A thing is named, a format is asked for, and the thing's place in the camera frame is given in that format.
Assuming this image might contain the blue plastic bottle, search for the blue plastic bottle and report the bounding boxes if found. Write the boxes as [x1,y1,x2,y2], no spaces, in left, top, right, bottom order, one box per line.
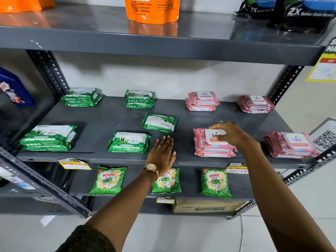
[0,66,35,107]

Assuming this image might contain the white cable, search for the white cable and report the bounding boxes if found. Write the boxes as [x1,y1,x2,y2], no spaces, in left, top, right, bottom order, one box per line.
[239,215,245,252]

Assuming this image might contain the grey neighbouring shelf rack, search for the grey neighbouring shelf rack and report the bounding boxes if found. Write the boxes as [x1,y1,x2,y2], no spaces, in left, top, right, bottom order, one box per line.
[0,97,93,219]

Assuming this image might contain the pink wet wipes packet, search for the pink wet wipes packet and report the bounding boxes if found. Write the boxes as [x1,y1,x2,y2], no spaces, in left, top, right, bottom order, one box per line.
[195,150,237,158]
[187,91,221,106]
[263,132,320,156]
[237,95,275,110]
[194,145,238,155]
[193,127,237,152]
[185,102,217,112]
[270,151,316,159]
[240,106,272,114]

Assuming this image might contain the white code sign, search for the white code sign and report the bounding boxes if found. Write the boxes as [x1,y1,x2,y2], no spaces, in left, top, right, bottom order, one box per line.
[308,125,336,156]

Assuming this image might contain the grey perforated rack frame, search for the grey perforated rack frame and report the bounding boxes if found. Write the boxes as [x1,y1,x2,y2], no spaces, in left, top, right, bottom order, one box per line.
[282,148,336,186]

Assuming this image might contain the person's right forearm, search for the person's right forearm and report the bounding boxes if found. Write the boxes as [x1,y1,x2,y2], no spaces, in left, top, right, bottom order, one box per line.
[237,140,336,252]

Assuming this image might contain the person's left forearm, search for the person's left forearm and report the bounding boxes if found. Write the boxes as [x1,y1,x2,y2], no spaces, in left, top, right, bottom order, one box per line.
[85,169,158,252]

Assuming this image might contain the person's left hand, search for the person's left hand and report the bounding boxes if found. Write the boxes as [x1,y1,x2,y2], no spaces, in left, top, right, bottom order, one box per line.
[145,135,176,172]

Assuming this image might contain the large yellow price sign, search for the large yellow price sign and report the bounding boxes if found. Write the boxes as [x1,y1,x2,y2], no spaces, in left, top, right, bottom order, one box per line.
[306,37,336,83]

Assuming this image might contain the rose gold wristwatch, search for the rose gold wristwatch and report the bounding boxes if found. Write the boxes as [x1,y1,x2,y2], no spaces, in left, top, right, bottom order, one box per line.
[142,163,159,181]

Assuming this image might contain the brown cardboard box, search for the brown cardboard box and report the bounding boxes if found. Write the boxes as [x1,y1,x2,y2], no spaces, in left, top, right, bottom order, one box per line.
[172,198,246,214]

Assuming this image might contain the green detergent powder pouch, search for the green detergent powder pouch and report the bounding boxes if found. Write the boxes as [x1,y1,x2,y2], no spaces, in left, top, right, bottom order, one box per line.
[89,166,127,195]
[151,167,182,194]
[201,167,233,199]

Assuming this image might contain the white packet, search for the white packet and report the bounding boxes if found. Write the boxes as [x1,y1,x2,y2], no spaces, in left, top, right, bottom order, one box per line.
[0,166,36,191]

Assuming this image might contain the olive green knit sleeve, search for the olive green knit sleeve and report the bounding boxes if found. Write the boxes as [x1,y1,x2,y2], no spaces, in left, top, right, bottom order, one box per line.
[56,225,117,252]

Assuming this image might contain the black detergent pouch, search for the black detergent pouch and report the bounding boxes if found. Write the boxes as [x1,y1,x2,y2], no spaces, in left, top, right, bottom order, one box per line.
[267,0,336,33]
[232,0,279,20]

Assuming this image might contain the person's right hand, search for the person's right hand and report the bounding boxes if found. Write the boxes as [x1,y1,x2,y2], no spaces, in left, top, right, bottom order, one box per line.
[209,122,254,149]

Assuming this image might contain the green wet wipes packet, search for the green wet wipes packet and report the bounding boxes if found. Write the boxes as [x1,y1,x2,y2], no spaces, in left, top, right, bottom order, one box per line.
[107,131,152,155]
[22,142,75,152]
[61,87,104,102]
[141,113,178,134]
[19,125,79,146]
[63,98,103,107]
[124,89,155,103]
[124,100,154,110]

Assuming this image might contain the grey metal shelf rack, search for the grey metal shelf rack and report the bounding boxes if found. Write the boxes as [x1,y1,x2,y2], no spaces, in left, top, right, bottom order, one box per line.
[0,2,336,221]

